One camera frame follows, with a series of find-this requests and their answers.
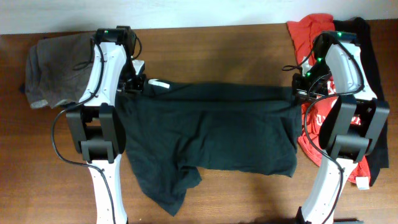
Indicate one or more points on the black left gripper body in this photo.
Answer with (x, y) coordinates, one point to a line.
(137, 81)

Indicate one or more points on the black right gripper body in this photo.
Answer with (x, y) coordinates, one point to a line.
(313, 84)

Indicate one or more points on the dark green t-shirt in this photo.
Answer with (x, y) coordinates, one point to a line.
(173, 129)

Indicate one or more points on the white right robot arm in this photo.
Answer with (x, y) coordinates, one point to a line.
(351, 129)

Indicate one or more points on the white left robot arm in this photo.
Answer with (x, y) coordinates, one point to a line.
(97, 132)

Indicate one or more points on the grey folded garment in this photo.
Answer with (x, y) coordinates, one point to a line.
(51, 78)

